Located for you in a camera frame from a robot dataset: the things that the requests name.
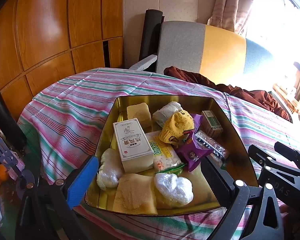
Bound white plastic-wrapped bun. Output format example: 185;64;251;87
96;148;125;191

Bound green-edged cracker packet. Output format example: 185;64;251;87
194;130;230;167

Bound purple cartoon snack packet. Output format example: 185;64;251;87
175;131;212;172

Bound yellow sponge cake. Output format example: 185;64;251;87
113;173;158;215
127;102;152;128

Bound white printed carton box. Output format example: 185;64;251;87
113;118;154;173

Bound green white cracker packet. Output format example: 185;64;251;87
146;131;184;172

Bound small green white box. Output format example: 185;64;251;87
202;110;223;138

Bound yellow sock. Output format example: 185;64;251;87
159;110;194;145

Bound cream sock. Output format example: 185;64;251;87
153;101;183;128

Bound gold metal tin box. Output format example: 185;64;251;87
95;95;257;216

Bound dark red blanket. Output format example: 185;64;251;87
164;66;290;121

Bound orange wooden wardrobe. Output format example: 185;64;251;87
0;0;123;119

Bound black rolled mat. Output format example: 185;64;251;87
139;9;164;61

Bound beige curtain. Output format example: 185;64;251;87
207;0;254;34

